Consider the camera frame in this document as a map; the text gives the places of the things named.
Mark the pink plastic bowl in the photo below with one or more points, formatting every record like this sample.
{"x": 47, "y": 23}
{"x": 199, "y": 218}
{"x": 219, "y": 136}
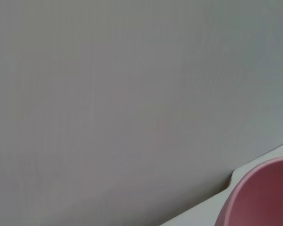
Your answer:
{"x": 261, "y": 197}

